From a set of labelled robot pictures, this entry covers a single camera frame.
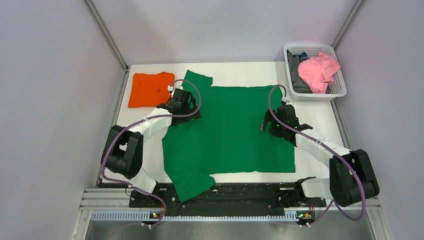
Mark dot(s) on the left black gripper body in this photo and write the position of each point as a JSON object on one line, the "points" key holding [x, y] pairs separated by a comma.
{"points": [[189, 118]]}

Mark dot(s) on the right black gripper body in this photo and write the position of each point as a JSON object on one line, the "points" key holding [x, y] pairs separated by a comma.
{"points": [[275, 129]]}

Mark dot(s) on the green t shirt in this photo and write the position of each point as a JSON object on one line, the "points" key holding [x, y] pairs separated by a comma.
{"points": [[225, 139]]}

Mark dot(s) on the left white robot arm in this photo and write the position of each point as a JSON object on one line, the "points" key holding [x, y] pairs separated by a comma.
{"points": [[122, 157]]}

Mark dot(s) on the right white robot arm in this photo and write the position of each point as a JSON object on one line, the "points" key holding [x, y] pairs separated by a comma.
{"points": [[351, 174]]}

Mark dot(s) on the grey t shirt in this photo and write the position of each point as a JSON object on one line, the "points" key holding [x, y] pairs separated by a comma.
{"points": [[299, 86]]}

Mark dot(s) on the folded orange t shirt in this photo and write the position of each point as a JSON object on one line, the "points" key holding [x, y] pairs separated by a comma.
{"points": [[150, 90]]}

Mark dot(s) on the pink t shirt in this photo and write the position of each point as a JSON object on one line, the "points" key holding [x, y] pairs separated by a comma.
{"points": [[318, 72]]}

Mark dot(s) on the white plastic basket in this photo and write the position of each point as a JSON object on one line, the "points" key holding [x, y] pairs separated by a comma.
{"points": [[336, 90]]}

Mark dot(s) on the blue t shirt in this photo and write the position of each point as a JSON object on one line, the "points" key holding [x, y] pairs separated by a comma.
{"points": [[303, 57]]}

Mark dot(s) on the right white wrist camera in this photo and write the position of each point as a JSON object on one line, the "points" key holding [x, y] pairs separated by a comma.
{"points": [[287, 101]]}

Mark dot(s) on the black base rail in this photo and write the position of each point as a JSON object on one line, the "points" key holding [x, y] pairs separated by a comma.
{"points": [[229, 200]]}

